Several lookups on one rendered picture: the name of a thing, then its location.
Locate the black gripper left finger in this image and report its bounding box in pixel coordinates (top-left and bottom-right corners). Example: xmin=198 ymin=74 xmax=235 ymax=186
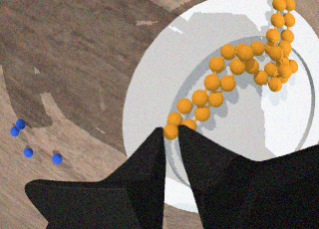
xmin=24 ymin=126 xmax=166 ymax=229

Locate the white round plate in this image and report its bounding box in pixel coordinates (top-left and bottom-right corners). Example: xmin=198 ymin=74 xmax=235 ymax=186
xmin=123 ymin=0 xmax=319 ymax=213

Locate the blue bead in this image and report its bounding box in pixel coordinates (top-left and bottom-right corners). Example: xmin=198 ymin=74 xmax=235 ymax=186
xmin=52 ymin=153 xmax=63 ymax=164
xmin=24 ymin=146 xmax=33 ymax=157
xmin=11 ymin=126 xmax=19 ymax=136
xmin=16 ymin=118 xmax=25 ymax=129

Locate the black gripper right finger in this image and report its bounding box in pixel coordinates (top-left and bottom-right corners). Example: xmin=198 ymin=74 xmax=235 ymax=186
xmin=178 ymin=125 xmax=319 ymax=229

